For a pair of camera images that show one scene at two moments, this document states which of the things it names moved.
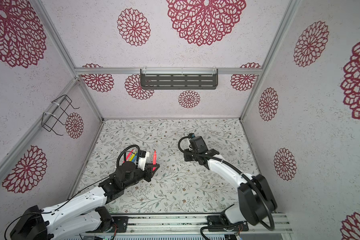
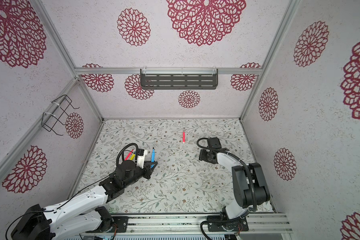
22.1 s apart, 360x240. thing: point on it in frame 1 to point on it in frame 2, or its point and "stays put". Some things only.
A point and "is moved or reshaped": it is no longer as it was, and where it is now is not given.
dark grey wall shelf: [161, 78] stays put
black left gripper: [148, 171] stays put
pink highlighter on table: [128, 154] stays put
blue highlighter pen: [135, 158] is moved or reshaped
